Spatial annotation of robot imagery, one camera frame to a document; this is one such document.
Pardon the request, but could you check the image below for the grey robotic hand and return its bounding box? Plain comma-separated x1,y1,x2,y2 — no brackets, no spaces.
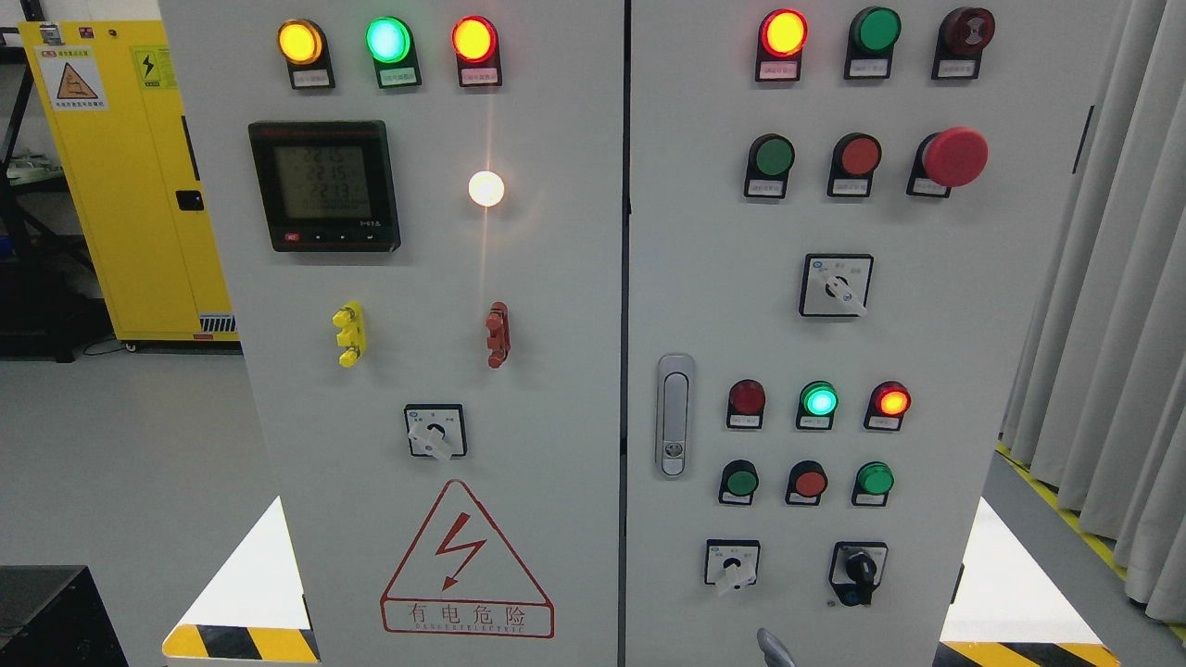
755,628,797,667

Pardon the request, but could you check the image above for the green start push button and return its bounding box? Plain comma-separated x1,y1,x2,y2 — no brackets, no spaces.
718,459,760,506

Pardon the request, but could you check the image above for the lower red push button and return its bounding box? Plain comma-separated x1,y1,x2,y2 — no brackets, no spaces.
784,459,827,507

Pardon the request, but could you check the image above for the red push button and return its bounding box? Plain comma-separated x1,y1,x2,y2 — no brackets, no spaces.
784,459,827,507
825,132,882,198

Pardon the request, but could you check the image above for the upper green push button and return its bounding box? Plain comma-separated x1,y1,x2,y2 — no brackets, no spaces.
744,132,796,201

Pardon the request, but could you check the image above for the upper red push button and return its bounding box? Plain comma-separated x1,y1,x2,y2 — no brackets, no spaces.
825,132,882,198

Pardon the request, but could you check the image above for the red emergency stop mushroom button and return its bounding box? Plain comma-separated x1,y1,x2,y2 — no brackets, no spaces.
905,126,990,198

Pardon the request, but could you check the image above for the lower middle green indicator lamp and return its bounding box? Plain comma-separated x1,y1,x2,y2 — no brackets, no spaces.
795,380,839,431

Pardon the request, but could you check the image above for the green indicator lamp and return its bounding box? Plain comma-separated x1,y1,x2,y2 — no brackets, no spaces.
843,6,903,81
365,15,421,89
795,380,839,431

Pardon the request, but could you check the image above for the lower left red indicator lamp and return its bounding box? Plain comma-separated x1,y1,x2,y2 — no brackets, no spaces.
725,379,766,430

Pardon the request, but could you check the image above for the red indicator lamp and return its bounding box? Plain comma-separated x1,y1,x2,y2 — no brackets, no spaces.
863,381,912,432
725,379,766,430
449,14,500,87
754,7,809,82

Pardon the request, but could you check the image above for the lower right red indicator lamp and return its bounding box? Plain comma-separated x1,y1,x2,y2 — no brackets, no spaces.
863,381,912,432

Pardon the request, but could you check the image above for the red electric hazard warning sticker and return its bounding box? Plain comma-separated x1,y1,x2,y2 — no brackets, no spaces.
381,479,555,640

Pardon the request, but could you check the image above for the grey electrical control cabinet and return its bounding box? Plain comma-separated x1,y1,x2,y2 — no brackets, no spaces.
160,1,1122,666

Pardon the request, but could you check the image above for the grey curtain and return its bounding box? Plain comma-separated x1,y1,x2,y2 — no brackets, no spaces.
1003,1,1185,624

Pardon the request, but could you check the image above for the red terminal connector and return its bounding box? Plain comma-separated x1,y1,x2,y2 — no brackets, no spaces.
486,301,511,369

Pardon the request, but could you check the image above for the yellow terminal connector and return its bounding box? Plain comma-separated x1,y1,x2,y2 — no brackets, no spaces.
332,300,368,368

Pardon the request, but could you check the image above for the white lit indicator lamp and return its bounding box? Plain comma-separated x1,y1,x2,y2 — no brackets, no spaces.
467,170,506,208

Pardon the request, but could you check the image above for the red indicator lamp top right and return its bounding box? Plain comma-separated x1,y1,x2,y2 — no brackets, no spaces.
754,7,809,82

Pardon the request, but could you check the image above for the green indicator lamp top right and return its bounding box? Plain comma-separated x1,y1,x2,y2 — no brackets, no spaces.
843,6,903,81

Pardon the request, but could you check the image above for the black digital power meter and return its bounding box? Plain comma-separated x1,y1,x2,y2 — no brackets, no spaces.
248,120,401,252

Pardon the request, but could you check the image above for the red indicator lamp top left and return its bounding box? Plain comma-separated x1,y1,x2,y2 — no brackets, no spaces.
449,14,500,87

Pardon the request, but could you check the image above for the green indicator lamp top left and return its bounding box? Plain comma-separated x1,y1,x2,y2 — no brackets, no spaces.
365,15,421,89

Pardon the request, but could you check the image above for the black box lower left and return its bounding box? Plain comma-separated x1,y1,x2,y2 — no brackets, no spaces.
1,566,128,666

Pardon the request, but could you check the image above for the yellow indicator lamp top left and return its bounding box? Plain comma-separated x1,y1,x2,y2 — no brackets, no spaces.
278,19,334,90

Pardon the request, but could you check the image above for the yellow safety storage cabinet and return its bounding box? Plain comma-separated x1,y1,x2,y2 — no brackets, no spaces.
19,20,238,345

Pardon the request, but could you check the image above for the lower white rotary selector switch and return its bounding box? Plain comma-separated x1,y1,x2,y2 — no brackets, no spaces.
703,539,760,596

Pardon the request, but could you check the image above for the black key selector switch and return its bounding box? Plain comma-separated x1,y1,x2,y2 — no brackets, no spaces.
827,541,890,606

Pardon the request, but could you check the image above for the silver cabinet door handle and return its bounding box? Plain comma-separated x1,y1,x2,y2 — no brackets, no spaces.
655,354,695,479

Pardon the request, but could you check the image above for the upper right rotary selector switch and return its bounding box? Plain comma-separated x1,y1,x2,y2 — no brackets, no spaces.
798,253,874,318

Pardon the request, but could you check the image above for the left panel rotary selector switch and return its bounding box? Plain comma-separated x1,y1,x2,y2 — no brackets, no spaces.
403,404,468,460

